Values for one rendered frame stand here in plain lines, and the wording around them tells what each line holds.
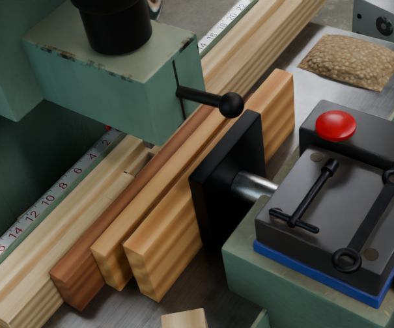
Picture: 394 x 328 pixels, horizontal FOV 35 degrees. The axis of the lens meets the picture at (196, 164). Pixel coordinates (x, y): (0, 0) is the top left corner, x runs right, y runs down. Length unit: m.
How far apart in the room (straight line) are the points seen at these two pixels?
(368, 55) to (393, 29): 0.34
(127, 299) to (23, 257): 0.09
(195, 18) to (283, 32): 1.72
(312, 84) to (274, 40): 0.07
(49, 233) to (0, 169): 0.19
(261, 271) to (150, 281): 0.09
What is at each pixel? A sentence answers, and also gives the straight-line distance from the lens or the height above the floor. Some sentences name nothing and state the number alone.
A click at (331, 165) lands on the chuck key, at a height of 1.01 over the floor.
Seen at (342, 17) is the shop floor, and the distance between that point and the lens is 2.38.
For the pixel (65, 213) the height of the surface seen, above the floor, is 0.95.
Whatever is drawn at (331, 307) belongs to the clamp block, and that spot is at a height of 0.95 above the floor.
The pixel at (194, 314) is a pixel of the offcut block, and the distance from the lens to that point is 0.48.
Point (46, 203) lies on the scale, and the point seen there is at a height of 0.96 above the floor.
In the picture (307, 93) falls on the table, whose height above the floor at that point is 0.90.
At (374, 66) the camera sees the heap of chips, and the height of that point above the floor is 0.91.
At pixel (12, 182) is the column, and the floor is 0.86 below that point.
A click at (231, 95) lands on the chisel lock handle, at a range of 0.47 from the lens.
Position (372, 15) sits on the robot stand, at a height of 0.75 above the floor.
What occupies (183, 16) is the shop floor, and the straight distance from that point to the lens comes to 2.47.
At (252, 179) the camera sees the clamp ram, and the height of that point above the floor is 0.96.
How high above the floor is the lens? 1.36
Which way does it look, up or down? 47 degrees down
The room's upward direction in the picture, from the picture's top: 11 degrees counter-clockwise
